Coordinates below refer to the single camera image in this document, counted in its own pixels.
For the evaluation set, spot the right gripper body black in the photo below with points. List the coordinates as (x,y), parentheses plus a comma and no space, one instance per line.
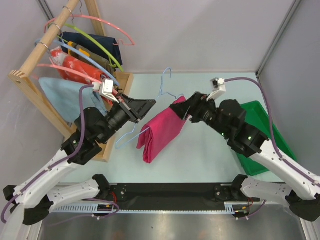
(205,112)

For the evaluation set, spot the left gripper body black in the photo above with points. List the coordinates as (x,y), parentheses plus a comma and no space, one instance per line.
(119,115)

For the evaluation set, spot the magenta trousers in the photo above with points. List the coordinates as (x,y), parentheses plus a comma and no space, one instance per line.
(158,133)

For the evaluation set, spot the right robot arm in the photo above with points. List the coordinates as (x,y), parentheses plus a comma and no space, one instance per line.
(299,190)

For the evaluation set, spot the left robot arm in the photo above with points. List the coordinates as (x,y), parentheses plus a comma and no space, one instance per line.
(32,201)

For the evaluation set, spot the olive green trousers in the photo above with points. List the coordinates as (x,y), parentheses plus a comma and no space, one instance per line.
(97,58)

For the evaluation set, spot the light blue folded trousers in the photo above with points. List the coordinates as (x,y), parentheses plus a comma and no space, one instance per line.
(64,97)

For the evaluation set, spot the navy blue trousers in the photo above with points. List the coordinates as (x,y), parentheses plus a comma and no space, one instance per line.
(109,43)

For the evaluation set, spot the pink hanger front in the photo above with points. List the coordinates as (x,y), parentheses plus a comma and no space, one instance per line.
(73,72)

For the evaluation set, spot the pink hanger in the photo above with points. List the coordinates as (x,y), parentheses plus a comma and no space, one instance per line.
(73,72)
(132,42)

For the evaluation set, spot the orange white patterned trousers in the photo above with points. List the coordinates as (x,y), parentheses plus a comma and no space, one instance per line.
(62,59)

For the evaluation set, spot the lime green hanger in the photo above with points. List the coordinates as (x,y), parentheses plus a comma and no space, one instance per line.
(114,63)

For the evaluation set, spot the blue hanger mid rack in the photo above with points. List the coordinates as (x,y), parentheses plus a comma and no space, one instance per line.
(88,59)

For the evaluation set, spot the pink hanger at back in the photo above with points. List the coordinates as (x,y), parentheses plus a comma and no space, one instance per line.
(132,42)

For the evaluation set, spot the wooden clothes rack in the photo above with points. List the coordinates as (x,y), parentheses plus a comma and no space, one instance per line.
(21,77)

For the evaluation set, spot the green plastic tray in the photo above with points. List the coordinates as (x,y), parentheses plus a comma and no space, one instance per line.
(257,116)

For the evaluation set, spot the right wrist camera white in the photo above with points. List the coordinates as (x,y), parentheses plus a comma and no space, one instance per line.
(219,88)

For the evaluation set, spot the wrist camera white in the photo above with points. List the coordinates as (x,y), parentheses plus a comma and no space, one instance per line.
(105,89)
(219,88)

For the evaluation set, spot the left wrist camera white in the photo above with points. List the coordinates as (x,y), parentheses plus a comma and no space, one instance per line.
(105,89)

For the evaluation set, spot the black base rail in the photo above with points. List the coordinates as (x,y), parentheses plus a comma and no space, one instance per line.
(169,196)

